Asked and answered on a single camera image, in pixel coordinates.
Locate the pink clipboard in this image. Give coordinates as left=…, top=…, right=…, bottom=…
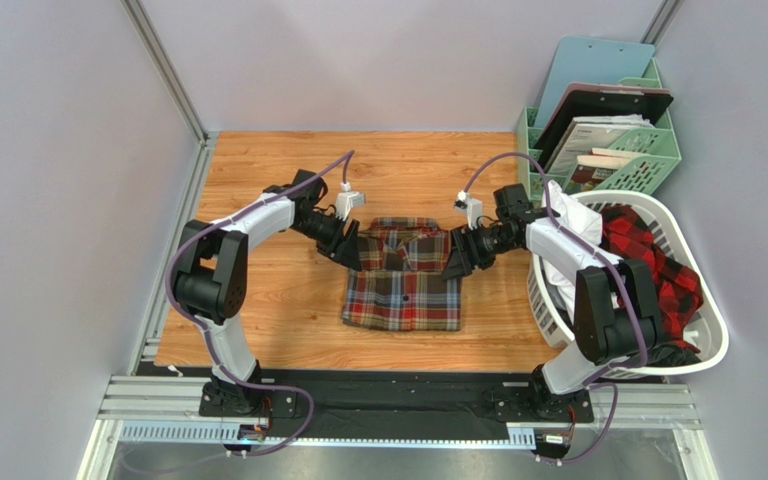
left=560, top=82, right=671, bottom=102

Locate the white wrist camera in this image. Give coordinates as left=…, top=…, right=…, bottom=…
left=335, top=181, right=366, bottom=220
left=454, top=190, right=484, bottom=230

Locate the light blue clipboard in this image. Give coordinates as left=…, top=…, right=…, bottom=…
left=533, top=36, right=656, bottom=128

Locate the dark grey garment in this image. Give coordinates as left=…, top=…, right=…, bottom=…
left=647, top=342, right=701, bottom=368

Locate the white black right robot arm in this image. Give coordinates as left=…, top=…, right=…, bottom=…
left=442, top=184, right=667, bottom=396

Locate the white laundry basket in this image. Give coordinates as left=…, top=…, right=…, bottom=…
left=527, top=190, right=729, bottom=381

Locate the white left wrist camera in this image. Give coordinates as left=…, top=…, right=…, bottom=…
left=335, top=181, right=366, bottom=220

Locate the red black checked shirt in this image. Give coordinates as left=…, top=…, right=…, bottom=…
left=601, top=205, right=704, bottom=354

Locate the black clipboard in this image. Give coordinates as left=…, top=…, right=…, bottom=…
left=535, top=90, right=674, bottom=173

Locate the red white book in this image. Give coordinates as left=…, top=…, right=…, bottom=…
left=563, top=148, right=644, bottom=195

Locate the brown blue red plaid shirt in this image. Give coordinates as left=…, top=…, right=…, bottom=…
left=340, top=217, right=462, bottom=332

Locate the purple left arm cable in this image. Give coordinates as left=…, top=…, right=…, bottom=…
left=164, top=149, right=357, bottom=459

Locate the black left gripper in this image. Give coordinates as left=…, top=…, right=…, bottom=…
left=294, top=211, right=364, bottom=273

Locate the white manual booklet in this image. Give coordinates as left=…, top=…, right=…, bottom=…
left=543, top=115, right=655, bottom=175

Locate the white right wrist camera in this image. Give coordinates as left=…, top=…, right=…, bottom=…
left=454, top=190, right=484, bottom=230

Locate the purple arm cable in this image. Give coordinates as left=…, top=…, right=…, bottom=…
left=461, top=151, right=652, bottom=466
left=164, top=149, right=357, bottom=459

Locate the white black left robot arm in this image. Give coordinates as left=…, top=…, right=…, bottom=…
left=165, top=170, right=366, bottom=395

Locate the white shirt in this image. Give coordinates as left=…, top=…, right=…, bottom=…
left=526, top=180, right=621, bottom=317

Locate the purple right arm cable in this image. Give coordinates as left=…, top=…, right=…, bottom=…
left=461, top=151, right=652, bottom=466

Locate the green plastic file organizer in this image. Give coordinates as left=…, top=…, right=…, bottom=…
left=516, top=58, right=682, bottom=203

